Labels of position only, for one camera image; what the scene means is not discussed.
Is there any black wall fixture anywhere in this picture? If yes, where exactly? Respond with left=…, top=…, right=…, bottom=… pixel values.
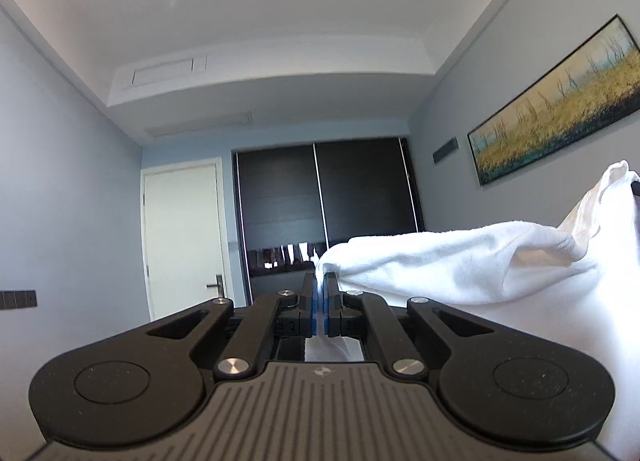
left=432, top=137, right=460, bottom=163

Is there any dark sliding-door wardrobe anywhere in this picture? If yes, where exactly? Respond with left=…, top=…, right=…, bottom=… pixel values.
left=231, top=137, right=426, bottom=307

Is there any dark wall switch panel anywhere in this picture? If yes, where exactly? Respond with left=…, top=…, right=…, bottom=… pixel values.
left=0, top=289, right=38, bottom=311

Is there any framed landscape painting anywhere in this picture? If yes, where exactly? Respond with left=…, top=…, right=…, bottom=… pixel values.
left=466, top=14, right=640, bottom=187

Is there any white garment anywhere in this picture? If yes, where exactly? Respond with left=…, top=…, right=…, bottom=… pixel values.
left=304, top=160, right=640, bottom=461

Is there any white ceiling air vent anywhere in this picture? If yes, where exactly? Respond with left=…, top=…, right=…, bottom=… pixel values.
left=131, top=56, right=207, bottom=88

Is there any white door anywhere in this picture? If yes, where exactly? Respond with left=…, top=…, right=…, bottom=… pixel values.
left=141, top=157, right=236, bottom=322

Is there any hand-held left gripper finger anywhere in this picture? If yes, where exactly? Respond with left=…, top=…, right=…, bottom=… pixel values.
left=147, top=272, right=319, bottom=382
left=323, top=273, right=493, bottom=382

